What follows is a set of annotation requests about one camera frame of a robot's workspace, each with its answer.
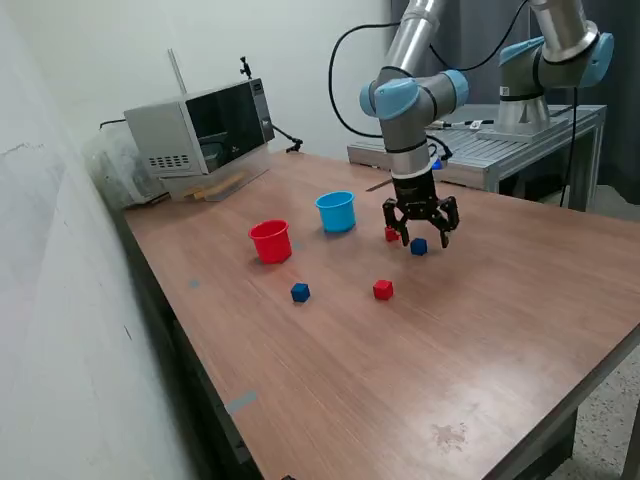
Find red plastic cup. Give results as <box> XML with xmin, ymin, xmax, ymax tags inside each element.
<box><xmin>248</xmin><ymin>218</ymin><xmax>293</xmax><ymax>265</ymax></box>

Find long grey tape strip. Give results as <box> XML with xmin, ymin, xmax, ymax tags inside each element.
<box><xmin>224</xmin><ymin>390</ymin><xmax>259</xmax><ymax>415</ymax></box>

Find black and white tagged cable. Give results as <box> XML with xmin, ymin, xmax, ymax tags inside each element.
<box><xmin>432</xmin><ymin>118</ymin><xmax>496</xmax><ymax>132</ymax></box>

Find aluminium robot mounting plate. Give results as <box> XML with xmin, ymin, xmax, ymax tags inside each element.
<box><xmin>475</xmin><ymin>115</ymin><xmax>570</xmax><ymax>141</ymax></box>

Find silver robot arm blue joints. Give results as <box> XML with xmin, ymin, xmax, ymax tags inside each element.
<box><xmin>358</xmin><ymin>0</ymin><xmax>616</xmax><ymax>179</ymax></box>

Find aluminium profile robot stand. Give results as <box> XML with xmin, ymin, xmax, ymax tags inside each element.
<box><xmin>347</xmin><ymin>103</ymin><xmax>608</xmax><ymax>211</ymax></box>

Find blue plastic cup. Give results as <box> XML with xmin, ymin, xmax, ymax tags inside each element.
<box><xmin>314</xmin><ymin>190</ymin><xmax>357</xmax><ymax>234</ymax></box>

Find wooden stick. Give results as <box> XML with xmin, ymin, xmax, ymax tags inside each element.
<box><xmin>182</xmin><ymin>172</ymin><xmax>246</xmax><ymax>201</ymax></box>

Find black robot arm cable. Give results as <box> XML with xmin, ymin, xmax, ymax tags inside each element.
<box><xmin>328</xmin><ymin>0</ymin><xmax>531</xmax><ymax>161</ymax></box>

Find clear plastic bag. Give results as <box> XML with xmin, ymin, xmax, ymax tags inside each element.
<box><xmin>82</xmin><ymin>122</ymin><xmax>169</xmax><ymax>209</ymax></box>

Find thin black power cable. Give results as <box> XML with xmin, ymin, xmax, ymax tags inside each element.
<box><xmin>558</xmin><ymin>87</ymin><xmax>581</xmax><ymax>209</ymax></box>

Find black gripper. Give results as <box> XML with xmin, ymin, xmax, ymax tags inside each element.
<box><xmin>382</xmin><ymin>167</ymin><xmax>460</xmax><ymax>250</ymax></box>

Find dark grey curtain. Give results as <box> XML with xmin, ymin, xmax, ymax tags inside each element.
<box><xmin>389</xmin><ymin>0</ymin><xmax>640</xmax><ymax>206</ymax></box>

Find thin white metal rod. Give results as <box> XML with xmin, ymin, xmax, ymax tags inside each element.
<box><xmin>167</xmin><ymin>48</ymin><xmax>188</xmax><ymax>96</ymax></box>

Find silver microwave oven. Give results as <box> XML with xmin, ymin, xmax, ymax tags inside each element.
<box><xmin>123</xmin><ymin>77</ymin><xmax>277</xmax><ymax>176</ymax></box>

